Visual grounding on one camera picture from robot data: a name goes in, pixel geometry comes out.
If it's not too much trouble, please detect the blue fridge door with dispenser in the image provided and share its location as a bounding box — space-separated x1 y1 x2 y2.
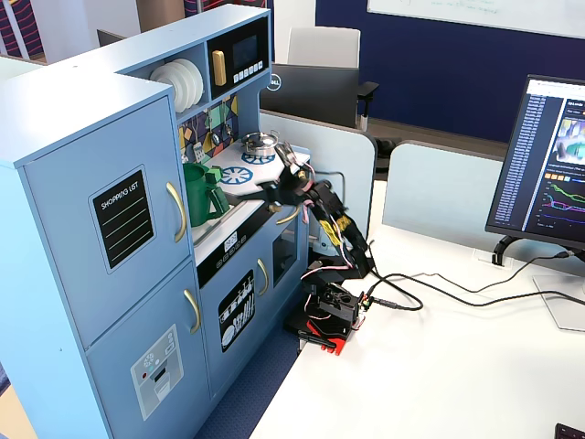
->
85 257 215 436

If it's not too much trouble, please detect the blue oven door with window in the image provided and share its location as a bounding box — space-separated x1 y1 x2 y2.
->
269 205 306 308

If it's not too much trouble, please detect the white whiteboard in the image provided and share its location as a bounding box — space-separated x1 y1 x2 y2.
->
367 0 585 41

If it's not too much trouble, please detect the red and black clamp base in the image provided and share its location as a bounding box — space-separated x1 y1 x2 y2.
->
283 314 367 358

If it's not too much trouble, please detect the steel ladle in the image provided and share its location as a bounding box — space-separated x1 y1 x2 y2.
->
206 105 220 146

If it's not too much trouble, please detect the black microwave door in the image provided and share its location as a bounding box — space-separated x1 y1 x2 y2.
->
207 16 270 101

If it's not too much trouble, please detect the desk cable grommet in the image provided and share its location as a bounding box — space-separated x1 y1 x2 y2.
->
476 248 507 270

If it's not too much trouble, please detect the gold microwave handle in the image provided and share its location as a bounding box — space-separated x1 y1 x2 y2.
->
211 49 229 88

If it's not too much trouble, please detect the steel slotted spatula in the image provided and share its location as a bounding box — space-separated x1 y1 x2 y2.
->
191 113 205 162

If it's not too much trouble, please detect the black cable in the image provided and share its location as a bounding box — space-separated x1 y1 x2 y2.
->
365 250 578 314
406 290 585 313

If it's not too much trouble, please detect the white toy plate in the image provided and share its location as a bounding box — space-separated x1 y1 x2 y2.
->
182 58 206 105
149 62 185 114
169 59 197 111

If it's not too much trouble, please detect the blue dishwasher door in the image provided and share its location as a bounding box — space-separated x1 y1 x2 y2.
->
199 249 275 400

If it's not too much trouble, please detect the green ribbed container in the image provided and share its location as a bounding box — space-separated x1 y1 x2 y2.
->
182 162 231 229

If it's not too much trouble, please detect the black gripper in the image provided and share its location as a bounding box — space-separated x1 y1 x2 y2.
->
260 164 322 208

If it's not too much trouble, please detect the black computer monitor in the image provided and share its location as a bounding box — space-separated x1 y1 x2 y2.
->
484 74 585 252

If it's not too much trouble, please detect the light grey desk divider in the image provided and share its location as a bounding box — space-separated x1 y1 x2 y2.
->
259 111 378 243
381 139 506 251

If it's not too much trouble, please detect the gold short fridge handle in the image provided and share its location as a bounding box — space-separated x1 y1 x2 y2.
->
183 288 203 336

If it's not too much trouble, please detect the grey monitor stand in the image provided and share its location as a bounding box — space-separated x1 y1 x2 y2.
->
492 235 585 331

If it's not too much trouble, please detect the steel pot with lid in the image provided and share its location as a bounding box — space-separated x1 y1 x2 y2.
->
240 130 282 157

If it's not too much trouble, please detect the black Dell monitor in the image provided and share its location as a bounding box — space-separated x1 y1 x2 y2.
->
259 62 361 130

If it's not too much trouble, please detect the gold oven handle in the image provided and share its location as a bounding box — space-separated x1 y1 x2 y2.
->
275 204 303 227

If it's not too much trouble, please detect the blue wooden toy kitchen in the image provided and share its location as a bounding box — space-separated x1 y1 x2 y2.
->
0 4 316 439

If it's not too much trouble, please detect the white office chair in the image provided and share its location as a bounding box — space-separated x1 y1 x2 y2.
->
286 26 380 132

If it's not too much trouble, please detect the gold long fridge handle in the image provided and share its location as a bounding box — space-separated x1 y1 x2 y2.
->
165 181 188 244

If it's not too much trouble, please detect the gold dishwasher door handle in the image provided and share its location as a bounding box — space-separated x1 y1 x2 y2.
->
256 258 271 298

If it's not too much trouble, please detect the blue fridge door with list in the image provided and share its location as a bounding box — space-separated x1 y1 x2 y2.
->
21 94 194 348

